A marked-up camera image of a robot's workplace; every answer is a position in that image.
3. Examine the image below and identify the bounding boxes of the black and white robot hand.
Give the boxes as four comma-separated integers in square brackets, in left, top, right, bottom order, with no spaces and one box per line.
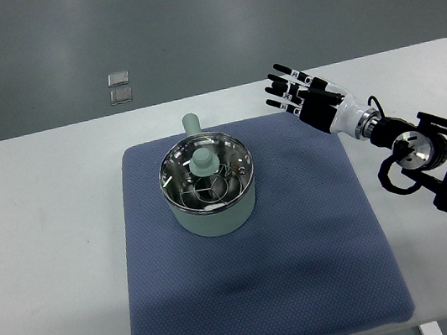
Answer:
[265,64,382,140]

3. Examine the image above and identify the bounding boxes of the glass lid with green knob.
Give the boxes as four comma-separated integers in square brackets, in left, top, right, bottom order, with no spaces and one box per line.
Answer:
[159,132,255,215]

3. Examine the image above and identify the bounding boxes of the pale green steel pot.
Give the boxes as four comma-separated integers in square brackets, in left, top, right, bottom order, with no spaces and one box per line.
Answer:
[159,113,256,237]

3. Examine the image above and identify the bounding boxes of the blue fabric mat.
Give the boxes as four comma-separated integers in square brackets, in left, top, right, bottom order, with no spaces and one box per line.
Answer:
[122,113,415,335]

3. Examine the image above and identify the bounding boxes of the upper floor socket plate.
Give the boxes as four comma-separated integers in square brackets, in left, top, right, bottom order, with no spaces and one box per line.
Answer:
[108,70,129,87]

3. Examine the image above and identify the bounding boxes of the white table leg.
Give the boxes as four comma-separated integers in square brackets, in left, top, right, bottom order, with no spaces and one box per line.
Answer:
[418,321,444,335]

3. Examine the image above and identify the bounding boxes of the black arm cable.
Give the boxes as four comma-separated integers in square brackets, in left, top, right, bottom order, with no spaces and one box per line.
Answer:
[365,89,423,199]

